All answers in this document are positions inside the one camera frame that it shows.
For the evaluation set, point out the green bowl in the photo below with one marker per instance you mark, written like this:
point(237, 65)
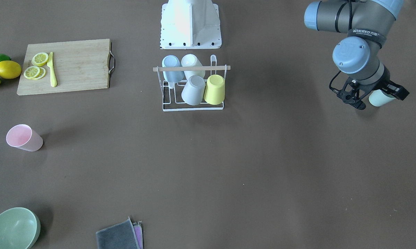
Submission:
point(19, 228)

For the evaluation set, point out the yellow lemon near board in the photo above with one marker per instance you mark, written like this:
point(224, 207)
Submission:
point(10, 69)

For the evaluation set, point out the lemon slice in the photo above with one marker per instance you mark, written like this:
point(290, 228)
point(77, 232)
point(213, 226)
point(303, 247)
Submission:
point(40, 59)
point(31, 72)

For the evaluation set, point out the upper lemon slice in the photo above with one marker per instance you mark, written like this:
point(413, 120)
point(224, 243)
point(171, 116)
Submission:
point(40, 59)

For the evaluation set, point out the grey folded cloth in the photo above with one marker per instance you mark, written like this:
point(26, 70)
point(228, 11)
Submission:
point(124, 235)

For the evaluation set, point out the mint green cup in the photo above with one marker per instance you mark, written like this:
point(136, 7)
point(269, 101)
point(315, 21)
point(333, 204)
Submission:
point(379, 98)

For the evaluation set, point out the white wire cup rack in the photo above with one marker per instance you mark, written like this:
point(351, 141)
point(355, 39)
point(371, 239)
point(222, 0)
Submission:
point(171, 92)

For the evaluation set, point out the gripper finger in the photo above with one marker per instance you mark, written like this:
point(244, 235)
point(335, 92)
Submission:
point(394, 90)
point(358, 104)

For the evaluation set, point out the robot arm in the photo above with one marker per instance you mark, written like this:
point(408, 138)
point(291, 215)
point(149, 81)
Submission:
point(366, 24)

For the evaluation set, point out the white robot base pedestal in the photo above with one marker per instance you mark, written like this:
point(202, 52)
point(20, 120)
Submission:
point(190, 24)

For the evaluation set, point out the pink cup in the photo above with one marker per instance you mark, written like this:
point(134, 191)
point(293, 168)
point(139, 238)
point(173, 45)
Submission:
point(24, 137)

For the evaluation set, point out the white cup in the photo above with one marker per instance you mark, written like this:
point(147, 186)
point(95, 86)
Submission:
point(191, 60)

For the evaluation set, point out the lower lemon slice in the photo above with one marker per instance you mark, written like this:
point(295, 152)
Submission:
point(31, 72)

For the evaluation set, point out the grey cup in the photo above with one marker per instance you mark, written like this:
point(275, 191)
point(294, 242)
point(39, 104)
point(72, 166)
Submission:
point(193, 91)

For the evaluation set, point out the light blue cup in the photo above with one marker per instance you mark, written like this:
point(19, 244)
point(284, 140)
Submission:
point(172, 76)

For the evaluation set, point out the yellow cup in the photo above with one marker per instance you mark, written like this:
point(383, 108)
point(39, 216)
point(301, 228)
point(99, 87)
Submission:
point(215, 90)

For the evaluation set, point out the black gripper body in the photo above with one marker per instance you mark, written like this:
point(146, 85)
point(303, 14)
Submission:
point(371, 86)

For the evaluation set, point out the wooden cutting board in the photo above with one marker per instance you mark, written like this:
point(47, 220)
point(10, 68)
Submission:
point(78, 66)

